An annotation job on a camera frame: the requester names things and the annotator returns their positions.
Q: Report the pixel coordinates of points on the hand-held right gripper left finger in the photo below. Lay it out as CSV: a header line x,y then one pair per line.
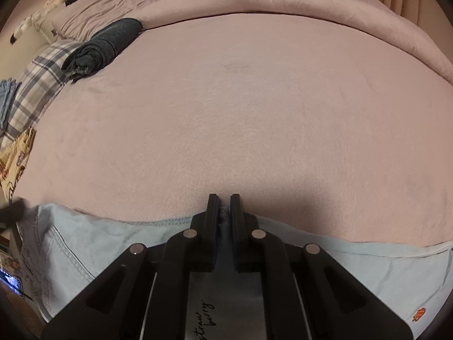
x,y
213,219

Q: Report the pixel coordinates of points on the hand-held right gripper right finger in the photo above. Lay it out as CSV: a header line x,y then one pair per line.
x,y
236,219

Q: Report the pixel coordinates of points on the pink bed sheet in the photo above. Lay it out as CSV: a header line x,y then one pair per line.
x,y
230,113

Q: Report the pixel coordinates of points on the light blue denim pants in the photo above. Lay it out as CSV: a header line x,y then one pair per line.
x,y
106,241

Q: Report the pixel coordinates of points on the dark grey folded garment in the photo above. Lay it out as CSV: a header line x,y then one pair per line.
x,y
106,42

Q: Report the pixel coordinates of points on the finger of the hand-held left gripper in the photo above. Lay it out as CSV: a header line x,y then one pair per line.
x,y
14,210

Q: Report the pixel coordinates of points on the blue white plaid cloth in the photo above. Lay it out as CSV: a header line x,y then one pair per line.
x,y
39,78

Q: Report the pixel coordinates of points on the blue folded cloth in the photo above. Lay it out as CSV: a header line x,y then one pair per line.
x,y
7,102

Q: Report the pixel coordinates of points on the white plush toy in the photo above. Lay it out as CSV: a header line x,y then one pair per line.
x,y
53,1

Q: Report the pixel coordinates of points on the lit screen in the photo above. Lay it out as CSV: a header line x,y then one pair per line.
x,y
10,280

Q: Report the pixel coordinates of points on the yellow printed cloth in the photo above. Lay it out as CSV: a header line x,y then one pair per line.
x,y
17,156

